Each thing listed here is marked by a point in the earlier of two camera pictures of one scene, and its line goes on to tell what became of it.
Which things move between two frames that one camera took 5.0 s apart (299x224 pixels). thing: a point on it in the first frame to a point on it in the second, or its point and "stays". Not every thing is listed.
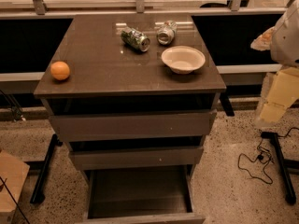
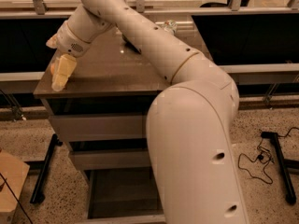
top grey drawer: x=131 y=125 stays
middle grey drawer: x=113 y=158 stays
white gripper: x=287 y=39 to x=69 y=40
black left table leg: x=38 y=194 stays
